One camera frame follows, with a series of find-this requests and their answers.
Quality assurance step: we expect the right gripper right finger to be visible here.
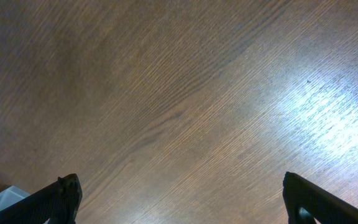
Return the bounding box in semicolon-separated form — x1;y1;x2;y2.
283;172;358;224

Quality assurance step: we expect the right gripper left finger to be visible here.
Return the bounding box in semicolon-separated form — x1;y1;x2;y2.
0;174;82;224

